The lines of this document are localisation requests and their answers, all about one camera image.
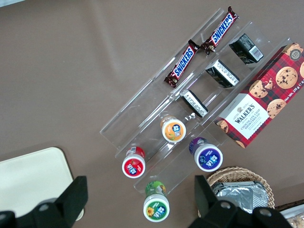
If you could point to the small black carton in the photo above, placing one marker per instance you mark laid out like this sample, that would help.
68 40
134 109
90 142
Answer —
222 74
194 104
245 48

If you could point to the red Walkers shortbread box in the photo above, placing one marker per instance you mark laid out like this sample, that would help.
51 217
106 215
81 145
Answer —
259 104

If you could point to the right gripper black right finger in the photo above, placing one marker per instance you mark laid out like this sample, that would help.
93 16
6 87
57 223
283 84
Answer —
206 209

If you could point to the purple lid yoghurt cup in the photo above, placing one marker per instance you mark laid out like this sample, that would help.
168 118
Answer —
207 159

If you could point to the red lid yoghurt cup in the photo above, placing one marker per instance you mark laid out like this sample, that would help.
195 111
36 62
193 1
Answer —
133 165

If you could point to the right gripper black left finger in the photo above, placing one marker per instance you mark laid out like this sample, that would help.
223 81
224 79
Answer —
71 199

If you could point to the green lid yoghurt cup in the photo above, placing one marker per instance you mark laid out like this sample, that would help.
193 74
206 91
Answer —
156 206

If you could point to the Snickers bar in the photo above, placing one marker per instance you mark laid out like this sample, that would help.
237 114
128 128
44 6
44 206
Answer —
182 64
220 29

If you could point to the orange lid yoghurt cup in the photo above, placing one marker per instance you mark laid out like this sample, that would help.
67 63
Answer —
173 130

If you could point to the clear acrylic stepped display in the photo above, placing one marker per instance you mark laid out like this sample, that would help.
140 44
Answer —
133 123
204 28

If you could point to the beige plastic tray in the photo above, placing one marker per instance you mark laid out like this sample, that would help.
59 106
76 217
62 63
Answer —
31 175

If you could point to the light wicker basket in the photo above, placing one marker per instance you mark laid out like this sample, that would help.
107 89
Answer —
237 173

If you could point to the aluminium foil tray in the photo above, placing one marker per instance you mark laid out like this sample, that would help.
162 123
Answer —
240 197

